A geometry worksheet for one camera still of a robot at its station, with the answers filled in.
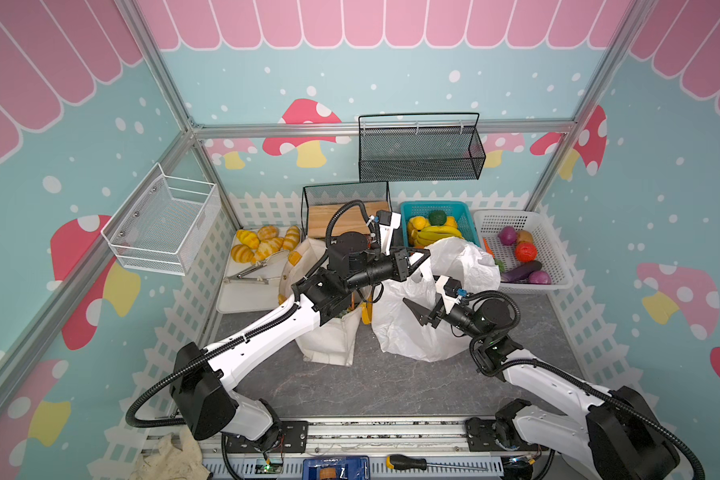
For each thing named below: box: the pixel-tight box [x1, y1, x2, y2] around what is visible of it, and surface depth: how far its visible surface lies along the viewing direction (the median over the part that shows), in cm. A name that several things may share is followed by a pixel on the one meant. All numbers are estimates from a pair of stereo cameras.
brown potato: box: [516, 230, 533, 244], surface depth 114 cm
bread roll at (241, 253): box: [231, 244, 254, 263], surface depth 111 cm
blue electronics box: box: [302, 455, 371, 480], surface depth 67 cm
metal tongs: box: [224, 263, 269, 285], surface depth 105 cm
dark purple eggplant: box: [501, 261, 542, 282], surface depth 105 cm
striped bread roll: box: [236, 229, 259, 249], surface depth 115 cm
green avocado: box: [428, 210, 447, 226], surface depth 115 cm
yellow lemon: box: [412, 216, 427, 230], surface depth 114 cm
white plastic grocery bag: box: [371, 237, 501, 363], surface depth 79 cm
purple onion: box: [498, 226, 517, 246], surface depth 114 cm
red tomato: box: [515, 242, 537, 263], surface depth 108 cm
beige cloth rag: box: [129, 425, 212, 480], surface depth 71 cm
